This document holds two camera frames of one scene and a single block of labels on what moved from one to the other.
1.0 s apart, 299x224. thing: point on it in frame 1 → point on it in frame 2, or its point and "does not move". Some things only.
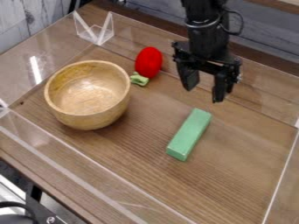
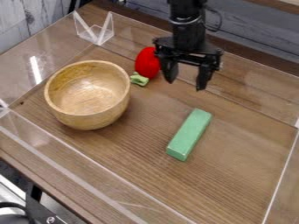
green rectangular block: x=188 y=135 does not move
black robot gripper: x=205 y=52 → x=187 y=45
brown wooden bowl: x=87 y=92 does not move
